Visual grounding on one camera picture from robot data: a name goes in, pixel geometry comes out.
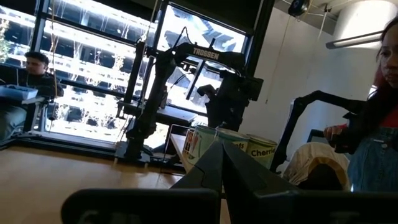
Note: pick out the large glass window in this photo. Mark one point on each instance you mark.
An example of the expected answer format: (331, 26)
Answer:
(93, 46)

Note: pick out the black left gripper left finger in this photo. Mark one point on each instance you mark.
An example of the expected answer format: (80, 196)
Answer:
(186, 202)

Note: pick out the Carrots can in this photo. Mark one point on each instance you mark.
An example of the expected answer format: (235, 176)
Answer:
(236, 141)

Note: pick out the blue tray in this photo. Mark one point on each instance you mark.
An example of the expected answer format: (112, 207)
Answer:
(18, 92)

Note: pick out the Cherries can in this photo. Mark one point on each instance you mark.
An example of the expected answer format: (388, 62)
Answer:
(261, 149)

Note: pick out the ceiling light strip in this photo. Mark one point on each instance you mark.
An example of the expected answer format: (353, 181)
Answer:
(354, 40)

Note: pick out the black aluminium table frame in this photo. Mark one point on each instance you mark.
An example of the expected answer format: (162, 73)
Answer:
(77, 147)

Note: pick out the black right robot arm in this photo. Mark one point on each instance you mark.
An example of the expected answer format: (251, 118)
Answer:
(205, 54)

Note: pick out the black round ceiling device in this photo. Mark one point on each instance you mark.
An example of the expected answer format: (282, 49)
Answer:
(298, 7)

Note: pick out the cream fabric bag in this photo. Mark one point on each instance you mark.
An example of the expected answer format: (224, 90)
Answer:
(311, 155)

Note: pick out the wooden shelf board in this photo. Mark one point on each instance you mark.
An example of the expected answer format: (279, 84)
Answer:
(178, 146)

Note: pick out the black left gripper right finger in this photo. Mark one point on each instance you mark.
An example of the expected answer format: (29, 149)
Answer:
(264, 202)

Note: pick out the person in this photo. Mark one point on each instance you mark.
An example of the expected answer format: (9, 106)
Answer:
(377, 155)
(43, 85)

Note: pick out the grey metal table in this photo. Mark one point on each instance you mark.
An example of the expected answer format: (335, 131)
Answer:
(34, 115)

